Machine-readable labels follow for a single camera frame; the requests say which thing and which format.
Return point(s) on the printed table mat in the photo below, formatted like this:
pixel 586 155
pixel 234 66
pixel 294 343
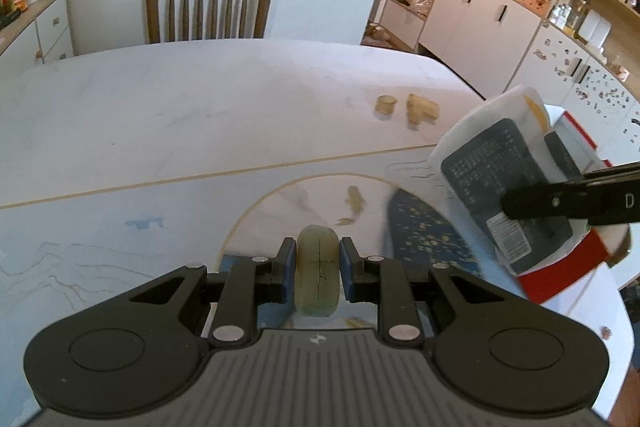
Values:
pixel 125 257

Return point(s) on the white wooden sideboard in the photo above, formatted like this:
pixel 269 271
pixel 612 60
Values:
pixel 45 32

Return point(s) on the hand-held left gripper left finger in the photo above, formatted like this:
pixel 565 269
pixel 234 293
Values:
pixel 286 269

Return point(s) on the white cabinet with stickers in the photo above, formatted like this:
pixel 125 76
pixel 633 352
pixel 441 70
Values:
pixel 565 72

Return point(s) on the pair of beige slippers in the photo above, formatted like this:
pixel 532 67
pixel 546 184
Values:
pixel 378 33

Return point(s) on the white printed snack bag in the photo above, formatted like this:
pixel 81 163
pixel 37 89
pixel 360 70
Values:
pixel 475 142

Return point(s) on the white cardboard box red edges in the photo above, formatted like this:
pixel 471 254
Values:
pixel 560 277

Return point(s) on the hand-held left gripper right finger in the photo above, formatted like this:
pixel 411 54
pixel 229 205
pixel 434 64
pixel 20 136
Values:
pixel 348 269

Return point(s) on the round translucent yellow block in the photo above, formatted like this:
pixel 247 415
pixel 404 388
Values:
pixel 386 105

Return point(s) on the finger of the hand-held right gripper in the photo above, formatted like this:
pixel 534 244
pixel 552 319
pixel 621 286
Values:
pixel 545 202
pixel 615 171

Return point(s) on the pale round silicone cap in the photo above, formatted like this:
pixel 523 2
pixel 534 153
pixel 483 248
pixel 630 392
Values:
pixel 317 267

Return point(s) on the large translucent yellow block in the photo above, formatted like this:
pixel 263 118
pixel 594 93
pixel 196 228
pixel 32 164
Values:
pixel 425 105

